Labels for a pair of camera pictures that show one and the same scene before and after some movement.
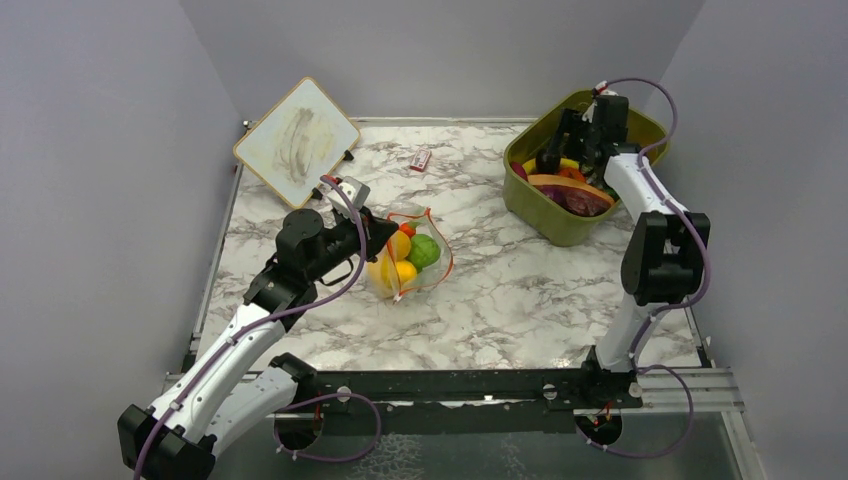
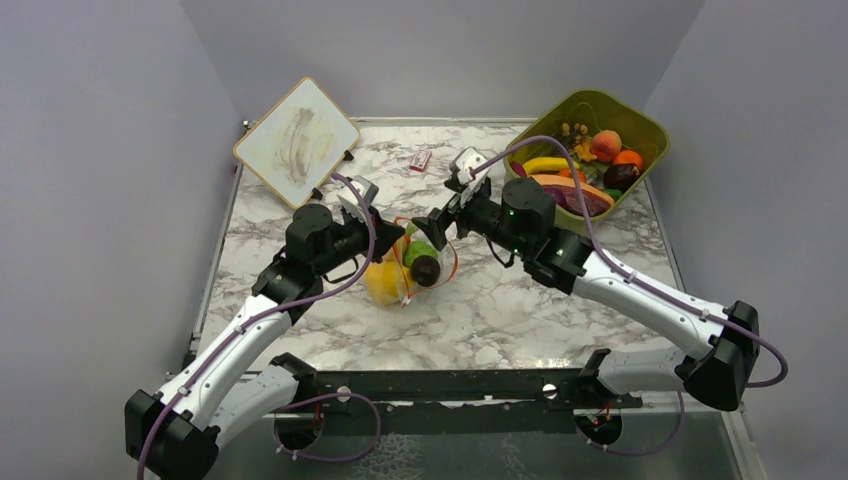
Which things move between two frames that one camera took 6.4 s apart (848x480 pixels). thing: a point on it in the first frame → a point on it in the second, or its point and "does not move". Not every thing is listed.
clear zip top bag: (419, 254) does not move
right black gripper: (572, 123) → (436, 226)
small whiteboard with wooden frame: (299, 144) does not move
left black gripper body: (345, 239) does not move
